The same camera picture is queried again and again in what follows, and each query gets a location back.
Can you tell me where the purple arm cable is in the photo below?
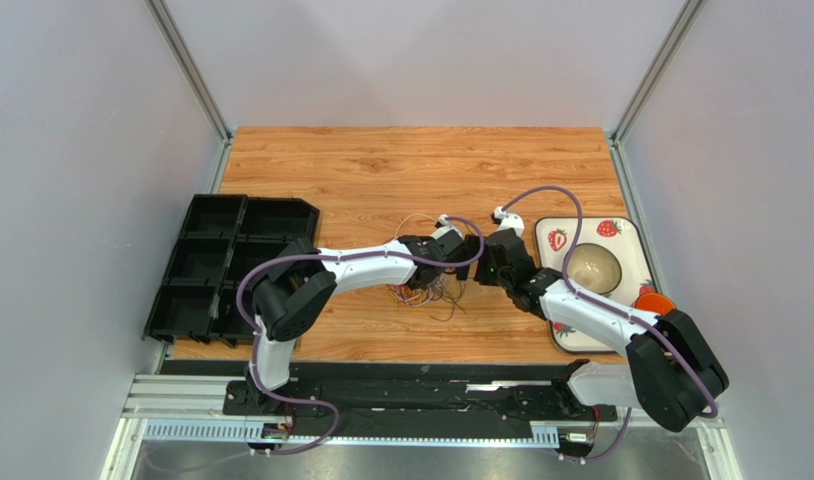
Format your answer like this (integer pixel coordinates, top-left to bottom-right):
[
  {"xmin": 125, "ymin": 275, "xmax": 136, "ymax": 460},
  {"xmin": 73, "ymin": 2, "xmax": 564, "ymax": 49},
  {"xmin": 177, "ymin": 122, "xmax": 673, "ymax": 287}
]
[
  {"xmin": 235, "ymin": 216, "xmax": 487, "ymax": 457},
  {"xmin": 501, "ymin": 185, "xmax": 720, "ymax": 465}
]

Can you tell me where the left aluminium frame post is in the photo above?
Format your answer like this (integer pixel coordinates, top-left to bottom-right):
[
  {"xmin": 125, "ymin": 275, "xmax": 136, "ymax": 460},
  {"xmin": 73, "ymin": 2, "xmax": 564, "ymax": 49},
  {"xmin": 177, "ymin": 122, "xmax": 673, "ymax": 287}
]
[{"xmin": 145, "ymin": 0, "xmax": 233, "ymax": 144}]

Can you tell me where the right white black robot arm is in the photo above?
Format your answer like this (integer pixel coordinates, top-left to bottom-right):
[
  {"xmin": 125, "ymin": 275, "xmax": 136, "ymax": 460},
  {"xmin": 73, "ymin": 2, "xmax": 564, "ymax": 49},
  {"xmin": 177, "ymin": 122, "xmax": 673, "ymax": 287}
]
[{"xmin": 465, "ymin": 229, "xmax": 729, "ymax": 432}]

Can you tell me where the beige ceramic bowl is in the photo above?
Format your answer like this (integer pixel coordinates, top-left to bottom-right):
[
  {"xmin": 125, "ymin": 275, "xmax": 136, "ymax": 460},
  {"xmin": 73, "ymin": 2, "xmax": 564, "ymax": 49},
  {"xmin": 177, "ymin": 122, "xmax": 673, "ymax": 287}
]
[{"xmin": 567, "ymin": 243, "xmax": 623, "ymax": 295}]

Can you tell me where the right aluminium frame post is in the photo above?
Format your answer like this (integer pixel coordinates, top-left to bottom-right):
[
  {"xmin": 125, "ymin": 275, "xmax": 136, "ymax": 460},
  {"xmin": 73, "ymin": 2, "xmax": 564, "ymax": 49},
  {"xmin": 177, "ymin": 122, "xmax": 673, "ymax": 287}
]
[{"xmin": 611, "ymin": 0, "xmax": 707, "ymax": 144}]

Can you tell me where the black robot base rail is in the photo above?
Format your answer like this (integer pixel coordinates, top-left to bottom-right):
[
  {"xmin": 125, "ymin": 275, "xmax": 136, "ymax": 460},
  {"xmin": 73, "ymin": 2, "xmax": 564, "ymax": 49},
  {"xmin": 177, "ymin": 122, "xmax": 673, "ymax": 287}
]
[{"xmin": 159, "ymin": 360, "xmax": 622, "ymax": 439}]

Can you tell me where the strawberry pattern white tray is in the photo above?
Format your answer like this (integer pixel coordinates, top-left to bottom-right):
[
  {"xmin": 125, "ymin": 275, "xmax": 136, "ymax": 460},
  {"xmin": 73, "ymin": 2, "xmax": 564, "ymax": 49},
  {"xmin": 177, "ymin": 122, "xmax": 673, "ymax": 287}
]
[{"xmin": 535, "ymin": 217, "xmax": 656, "ymax": 355}]

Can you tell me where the orange plastic cup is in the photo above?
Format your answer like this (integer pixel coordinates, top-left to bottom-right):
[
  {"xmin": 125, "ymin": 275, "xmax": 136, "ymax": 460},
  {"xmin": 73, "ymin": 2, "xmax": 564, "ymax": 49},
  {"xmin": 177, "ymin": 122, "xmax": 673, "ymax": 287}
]
[{"xmin": 633, "ymin": 292, "xmax": 676, "ymax": 315}]

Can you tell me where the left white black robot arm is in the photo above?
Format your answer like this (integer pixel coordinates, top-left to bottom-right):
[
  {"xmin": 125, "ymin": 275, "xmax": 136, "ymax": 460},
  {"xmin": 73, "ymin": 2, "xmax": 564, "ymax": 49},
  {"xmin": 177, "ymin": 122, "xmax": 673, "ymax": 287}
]
[{"xmin": 237, "ymin": 228, "xmax": 484, "ymax": 398}]

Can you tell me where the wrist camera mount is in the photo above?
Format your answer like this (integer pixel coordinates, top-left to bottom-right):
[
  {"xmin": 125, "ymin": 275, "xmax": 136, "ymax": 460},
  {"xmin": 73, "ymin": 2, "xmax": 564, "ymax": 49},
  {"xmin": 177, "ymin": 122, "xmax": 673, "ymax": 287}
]
[
  {"xmin": 432, "ymin": 214, "xmax": 463, "ymax": 239},
  {"xmin": 491, "ymin": 206, "xmax": 525, "ymax": 237}
]

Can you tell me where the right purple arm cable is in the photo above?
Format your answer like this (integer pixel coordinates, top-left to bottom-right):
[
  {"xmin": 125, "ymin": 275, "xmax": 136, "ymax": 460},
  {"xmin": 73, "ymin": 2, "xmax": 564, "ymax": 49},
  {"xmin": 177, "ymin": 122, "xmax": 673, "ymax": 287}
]
[{"xmin": 501, "ymin": 185, "xmax": 720, "ymax": 465}]

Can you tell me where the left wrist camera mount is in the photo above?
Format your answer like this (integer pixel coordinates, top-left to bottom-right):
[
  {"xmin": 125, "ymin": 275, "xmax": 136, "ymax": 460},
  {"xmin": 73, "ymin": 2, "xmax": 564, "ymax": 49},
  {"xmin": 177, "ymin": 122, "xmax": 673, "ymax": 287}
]
[{"xmin": 432, "ymin": 214, "xmax": 463, "ymax": 239}]

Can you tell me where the aluminium frame post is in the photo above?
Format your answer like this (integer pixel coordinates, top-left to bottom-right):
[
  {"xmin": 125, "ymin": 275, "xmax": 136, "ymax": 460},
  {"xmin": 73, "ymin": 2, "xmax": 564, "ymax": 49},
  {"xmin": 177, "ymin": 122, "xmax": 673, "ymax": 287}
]
[
  {"xmin": 145, "ymin": 0, "xmax": 233, "ymax": 144},
  {"xmin": 611, "ymin": 0, "xmax": 707, "ymax": 144}
]

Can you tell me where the black compartment organizer tray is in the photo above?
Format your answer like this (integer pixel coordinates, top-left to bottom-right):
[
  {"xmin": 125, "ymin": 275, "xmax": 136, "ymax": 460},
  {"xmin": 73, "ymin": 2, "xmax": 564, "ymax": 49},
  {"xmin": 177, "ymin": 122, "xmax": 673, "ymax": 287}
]
[{"xmin": 143, "ymin": 194, "xmax": 320, "ymax": 347}]

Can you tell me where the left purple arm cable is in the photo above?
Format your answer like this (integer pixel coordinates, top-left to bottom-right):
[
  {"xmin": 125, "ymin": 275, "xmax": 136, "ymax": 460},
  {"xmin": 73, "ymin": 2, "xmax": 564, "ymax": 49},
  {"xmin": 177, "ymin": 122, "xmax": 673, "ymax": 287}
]
[{"xmin": 235, "ymin": 216, "xmax": 487, "ymax": 457}]

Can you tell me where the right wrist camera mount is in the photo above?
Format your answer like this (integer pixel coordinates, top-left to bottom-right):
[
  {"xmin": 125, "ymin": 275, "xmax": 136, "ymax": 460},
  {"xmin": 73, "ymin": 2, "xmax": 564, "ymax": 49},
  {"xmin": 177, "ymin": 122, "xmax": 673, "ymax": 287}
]
[{"xmin": 491, "ymin": 206, "xmax": 525, "ymax": 237}]

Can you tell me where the white slotted cable duct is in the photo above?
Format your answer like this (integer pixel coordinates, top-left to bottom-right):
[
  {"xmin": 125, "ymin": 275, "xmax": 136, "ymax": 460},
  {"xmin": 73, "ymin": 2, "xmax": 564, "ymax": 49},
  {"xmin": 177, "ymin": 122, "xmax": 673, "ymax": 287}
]
[{"xmin": 140, "ymin": 419, "xmax": 561, "ymax": 449}]

